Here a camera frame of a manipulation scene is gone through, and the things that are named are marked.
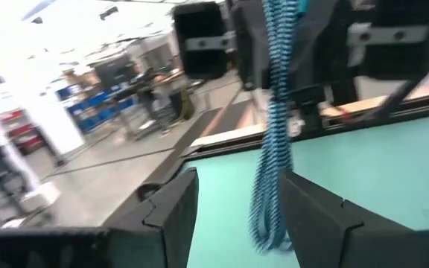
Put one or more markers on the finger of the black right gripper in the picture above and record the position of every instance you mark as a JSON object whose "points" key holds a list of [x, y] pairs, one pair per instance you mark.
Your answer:
{"points": [[250, 44], [318, 48]]}

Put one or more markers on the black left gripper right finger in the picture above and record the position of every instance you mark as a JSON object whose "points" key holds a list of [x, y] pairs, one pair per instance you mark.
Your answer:
{"points": [[318, 231]]}

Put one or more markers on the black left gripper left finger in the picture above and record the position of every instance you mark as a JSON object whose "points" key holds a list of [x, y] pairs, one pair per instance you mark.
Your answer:
{"points": [[177, 223]]}

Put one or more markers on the white box on floor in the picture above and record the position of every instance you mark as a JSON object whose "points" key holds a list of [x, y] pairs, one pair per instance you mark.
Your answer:
{"points": [[40, 197]]}

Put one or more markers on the blue storage bins shelf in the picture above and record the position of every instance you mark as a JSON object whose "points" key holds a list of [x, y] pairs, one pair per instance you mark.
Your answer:
{"points": [[95, 108]]}

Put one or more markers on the red tool cart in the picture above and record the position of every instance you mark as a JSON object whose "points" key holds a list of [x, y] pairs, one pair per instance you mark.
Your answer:
{"points": [[21, 130]]}

